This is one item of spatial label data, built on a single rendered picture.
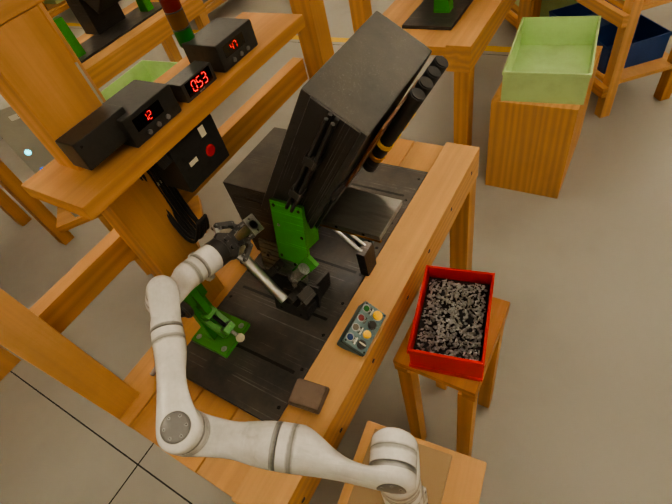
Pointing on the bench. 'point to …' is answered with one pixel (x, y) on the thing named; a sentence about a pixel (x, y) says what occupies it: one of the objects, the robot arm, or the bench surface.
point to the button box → (360, 330)
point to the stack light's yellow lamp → (178, 21)
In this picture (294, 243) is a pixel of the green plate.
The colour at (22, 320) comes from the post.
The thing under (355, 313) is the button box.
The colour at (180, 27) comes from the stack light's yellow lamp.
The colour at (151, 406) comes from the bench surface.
